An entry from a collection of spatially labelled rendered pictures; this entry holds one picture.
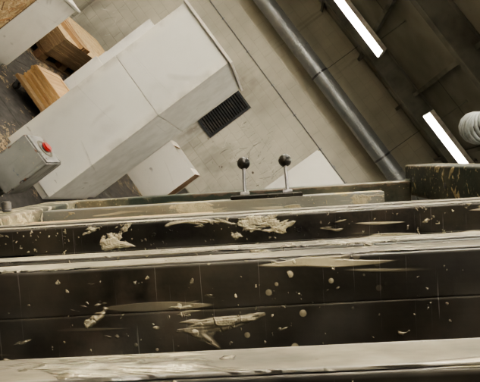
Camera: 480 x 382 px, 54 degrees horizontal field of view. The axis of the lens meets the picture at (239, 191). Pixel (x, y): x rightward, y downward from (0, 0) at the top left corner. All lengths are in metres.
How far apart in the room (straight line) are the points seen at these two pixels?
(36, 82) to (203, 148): 4.98
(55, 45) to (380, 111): 5.93
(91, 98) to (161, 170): 2.69
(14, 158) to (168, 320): 1.35
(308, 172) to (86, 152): 2.26
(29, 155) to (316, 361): 1.52
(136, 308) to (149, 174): 5.93
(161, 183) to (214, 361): 6.07
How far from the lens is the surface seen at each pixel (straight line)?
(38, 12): 4.82
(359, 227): 0.64
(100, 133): 3.66
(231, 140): 9.37
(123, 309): 0.37
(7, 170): 1.68
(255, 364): 0.17
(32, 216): 1.39
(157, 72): 3.62
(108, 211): 1.37
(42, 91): 5.01
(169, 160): 6.22
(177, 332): 0.37
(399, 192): 1.61
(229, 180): 9.32
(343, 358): 0.18
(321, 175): 4.87
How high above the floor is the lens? 1.47
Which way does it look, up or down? 4 degrees down
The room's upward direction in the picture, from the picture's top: 54 degrees clockwise
